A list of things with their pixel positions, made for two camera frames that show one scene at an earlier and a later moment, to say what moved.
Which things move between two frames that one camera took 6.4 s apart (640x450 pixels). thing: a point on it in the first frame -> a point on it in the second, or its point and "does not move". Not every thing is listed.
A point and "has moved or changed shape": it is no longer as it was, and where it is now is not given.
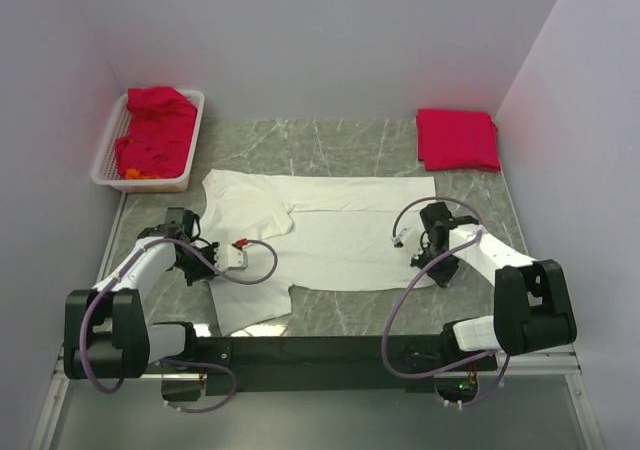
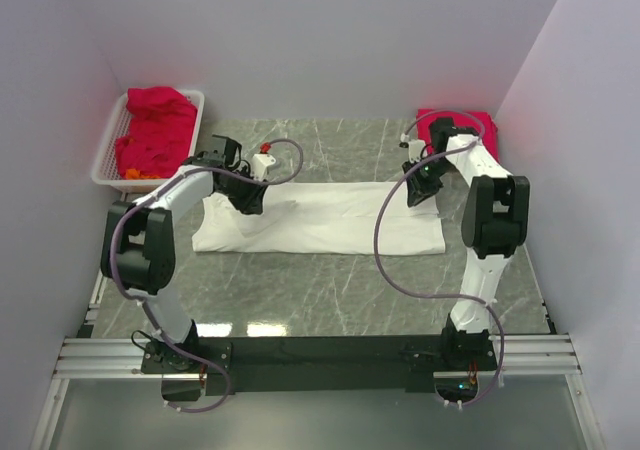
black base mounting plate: [380, 365] does not move
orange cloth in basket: [134, 174] does not move
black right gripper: [444, 277] -> [419, 191]
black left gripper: [208, 273] -> [253, 202]
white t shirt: [334, 232] has moved or changed shape
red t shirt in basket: [163, 122] does not move
